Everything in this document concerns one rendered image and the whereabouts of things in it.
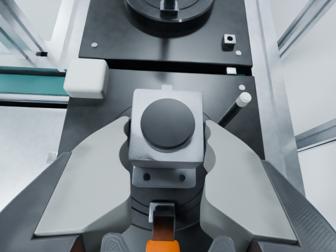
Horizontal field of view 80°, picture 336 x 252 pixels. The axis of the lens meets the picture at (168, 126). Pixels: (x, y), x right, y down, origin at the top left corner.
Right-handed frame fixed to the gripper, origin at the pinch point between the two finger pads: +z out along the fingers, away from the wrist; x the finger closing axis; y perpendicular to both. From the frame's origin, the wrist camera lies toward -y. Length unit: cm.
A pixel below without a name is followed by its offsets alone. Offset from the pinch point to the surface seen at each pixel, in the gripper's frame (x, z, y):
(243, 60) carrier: 10.6, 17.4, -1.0
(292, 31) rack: 18.9, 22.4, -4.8
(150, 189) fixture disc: -1.1, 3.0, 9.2
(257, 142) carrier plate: 11.2, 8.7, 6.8
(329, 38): 36, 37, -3
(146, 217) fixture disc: -1.4, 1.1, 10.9
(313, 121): 27.8, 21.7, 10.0
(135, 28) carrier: -4.7, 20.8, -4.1
